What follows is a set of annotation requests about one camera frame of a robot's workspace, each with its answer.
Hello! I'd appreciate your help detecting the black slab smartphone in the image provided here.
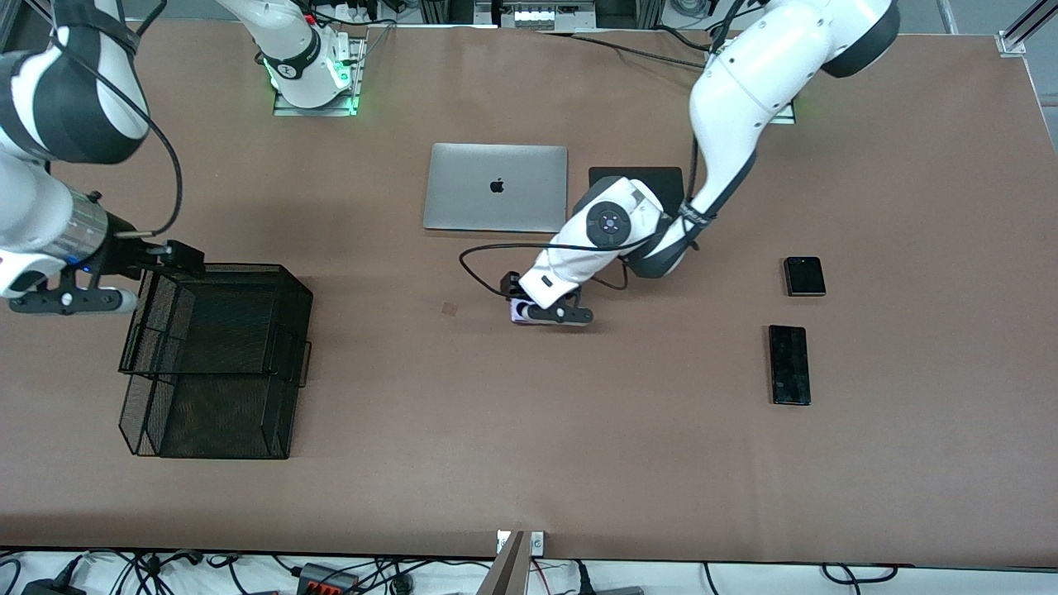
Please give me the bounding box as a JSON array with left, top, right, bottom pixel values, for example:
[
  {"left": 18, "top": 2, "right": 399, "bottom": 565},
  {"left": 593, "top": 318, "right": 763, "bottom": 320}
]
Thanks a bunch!
[{"left": 768, "top": 325, "right": 813, "bottom": 407}]

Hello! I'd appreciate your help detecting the dark grey flip phone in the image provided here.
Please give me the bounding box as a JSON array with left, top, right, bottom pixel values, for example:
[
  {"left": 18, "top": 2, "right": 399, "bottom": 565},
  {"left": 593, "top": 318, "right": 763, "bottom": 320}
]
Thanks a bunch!
[{"left": 783, "top": 256, "right": 827, "bottom": 298}]

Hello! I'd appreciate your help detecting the silver laptop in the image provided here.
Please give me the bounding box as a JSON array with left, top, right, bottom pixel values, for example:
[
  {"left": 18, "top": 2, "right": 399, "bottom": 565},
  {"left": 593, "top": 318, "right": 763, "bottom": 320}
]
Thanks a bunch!
[{"left": 423, "top": 143, "right": 570, "bottom": 234}]

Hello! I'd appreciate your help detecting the black mesh desk organizer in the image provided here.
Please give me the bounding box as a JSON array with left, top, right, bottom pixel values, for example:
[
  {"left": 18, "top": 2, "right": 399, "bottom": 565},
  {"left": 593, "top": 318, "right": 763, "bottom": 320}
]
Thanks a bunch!
[{"left": 118, "top": 263, "right": 315, "bottom": 460}]

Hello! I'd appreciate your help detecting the dark mouse pad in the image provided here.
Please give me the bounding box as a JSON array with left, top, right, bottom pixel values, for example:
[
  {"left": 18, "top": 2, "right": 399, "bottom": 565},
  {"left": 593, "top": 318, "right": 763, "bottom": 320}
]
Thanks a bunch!
[{"left": 589, "top": 166, "right": 687, "bottom": 217}]

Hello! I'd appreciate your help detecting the grey terminal block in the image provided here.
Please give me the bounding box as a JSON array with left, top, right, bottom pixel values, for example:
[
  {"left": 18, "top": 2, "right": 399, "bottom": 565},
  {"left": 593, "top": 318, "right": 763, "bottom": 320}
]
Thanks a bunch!
[{"left": 496, "top": 0, "right": 598, "bottom": 31}]

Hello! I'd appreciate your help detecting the brown angled beam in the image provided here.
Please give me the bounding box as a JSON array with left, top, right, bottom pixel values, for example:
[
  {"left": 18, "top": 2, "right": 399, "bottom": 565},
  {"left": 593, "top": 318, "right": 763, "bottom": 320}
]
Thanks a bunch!
[{"left": 475, "top": 531, "right": 530, "bottom": 595}]

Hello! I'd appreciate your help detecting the black orange power strip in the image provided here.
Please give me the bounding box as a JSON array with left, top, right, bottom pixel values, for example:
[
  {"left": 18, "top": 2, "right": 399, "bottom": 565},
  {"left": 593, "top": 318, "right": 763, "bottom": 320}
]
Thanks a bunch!
[{"left": 296, "top": 562, "right": 360, "bottom": 595}]

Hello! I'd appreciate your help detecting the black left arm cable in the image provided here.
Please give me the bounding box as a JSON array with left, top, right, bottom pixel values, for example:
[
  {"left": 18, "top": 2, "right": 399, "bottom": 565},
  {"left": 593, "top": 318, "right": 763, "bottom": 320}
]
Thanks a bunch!
[{"left": 460, "top": 242, "right": 631, "bottom": 300}]

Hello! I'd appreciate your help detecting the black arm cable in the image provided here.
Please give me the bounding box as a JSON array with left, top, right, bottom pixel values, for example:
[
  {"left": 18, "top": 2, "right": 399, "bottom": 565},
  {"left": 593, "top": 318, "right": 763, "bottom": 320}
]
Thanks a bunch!
[
  {"left": 460, "top": 242, "right": 631, "bottom": 300},
  {"left": 50, "top": 0, "right": 184, "bottom": 240}
]

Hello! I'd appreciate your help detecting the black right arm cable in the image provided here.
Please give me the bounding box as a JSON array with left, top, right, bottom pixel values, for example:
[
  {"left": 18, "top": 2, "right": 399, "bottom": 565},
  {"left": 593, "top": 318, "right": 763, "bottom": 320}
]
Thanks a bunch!
[{"left": 50, "top": 0, "right": 184, "bottom": 240}]

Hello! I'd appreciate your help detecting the black table cable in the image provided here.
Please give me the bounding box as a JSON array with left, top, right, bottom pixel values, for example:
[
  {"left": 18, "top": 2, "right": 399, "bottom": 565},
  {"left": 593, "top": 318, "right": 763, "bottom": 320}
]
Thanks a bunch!
[{"left": 570, "top": 31, "right": 720, "bottom": 71}]

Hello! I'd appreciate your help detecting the black looped floor cable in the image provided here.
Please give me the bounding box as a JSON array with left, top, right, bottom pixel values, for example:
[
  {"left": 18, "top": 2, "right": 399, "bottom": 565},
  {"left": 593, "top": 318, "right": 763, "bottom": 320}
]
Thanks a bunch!
[{"left": 822, "top": 564, "right": 898, "bottom": 584}]

